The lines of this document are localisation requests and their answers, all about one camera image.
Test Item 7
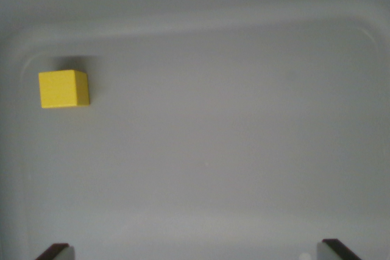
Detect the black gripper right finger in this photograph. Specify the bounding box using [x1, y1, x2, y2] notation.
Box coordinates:
[316, 238, 364, 260]

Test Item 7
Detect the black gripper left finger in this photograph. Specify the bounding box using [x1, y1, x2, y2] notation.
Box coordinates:
[35, 243, 76, 260]

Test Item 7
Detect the yellow wooden cube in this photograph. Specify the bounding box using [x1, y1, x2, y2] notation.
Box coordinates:
[38, 69, 91, 109]

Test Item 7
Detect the white plastic bin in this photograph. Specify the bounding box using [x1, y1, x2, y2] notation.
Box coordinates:
[0, 0, 390, 260]

